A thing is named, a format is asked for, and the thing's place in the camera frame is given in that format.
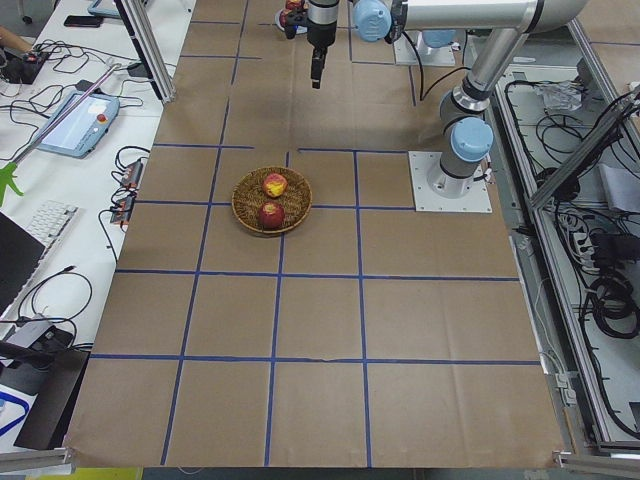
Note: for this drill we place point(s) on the blue teach pendant tablet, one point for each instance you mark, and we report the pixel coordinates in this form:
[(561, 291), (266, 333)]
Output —
[(80, 131)]

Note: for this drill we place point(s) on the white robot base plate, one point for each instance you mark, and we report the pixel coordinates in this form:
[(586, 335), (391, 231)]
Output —
[(433, 192)]

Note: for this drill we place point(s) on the black laptop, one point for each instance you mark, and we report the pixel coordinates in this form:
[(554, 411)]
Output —
[(21, 254)]

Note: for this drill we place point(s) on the light blue plate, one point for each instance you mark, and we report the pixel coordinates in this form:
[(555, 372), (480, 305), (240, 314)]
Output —
[(277, 23)]

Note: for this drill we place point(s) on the dark red apple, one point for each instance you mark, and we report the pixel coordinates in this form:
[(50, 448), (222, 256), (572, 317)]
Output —
[(271, 215)]

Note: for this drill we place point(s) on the brown paper table cover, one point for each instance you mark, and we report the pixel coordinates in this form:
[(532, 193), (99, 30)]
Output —
[(371, 335)]

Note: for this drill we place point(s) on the black smartphone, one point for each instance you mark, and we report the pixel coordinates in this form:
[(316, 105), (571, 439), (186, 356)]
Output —
[(83, 21)]

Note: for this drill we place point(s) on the red yellow apple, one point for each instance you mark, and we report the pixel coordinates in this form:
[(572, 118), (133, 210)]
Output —
[(274, 185)]

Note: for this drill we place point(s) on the white keyboard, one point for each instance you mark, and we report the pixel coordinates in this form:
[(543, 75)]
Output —
[(49, 222)]

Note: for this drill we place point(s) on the aluminium frame post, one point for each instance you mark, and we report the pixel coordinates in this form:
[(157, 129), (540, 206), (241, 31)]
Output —
[(139, 29)]

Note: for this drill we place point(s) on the green hand pointer stick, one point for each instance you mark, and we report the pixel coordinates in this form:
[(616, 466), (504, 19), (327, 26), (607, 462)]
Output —
[(7, 172)]

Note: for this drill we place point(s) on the woven wicker basket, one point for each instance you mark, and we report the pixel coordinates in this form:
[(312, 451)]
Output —
[(249, 196)]

